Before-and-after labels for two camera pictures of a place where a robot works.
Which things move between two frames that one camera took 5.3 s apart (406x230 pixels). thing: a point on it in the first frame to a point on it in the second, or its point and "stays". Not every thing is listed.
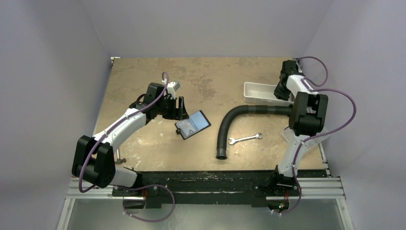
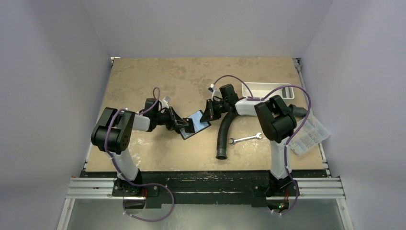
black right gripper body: [279, 92] to [211, 109]
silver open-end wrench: [257, 136] stays
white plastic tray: [264, 93] stays
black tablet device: [192, 124] stays
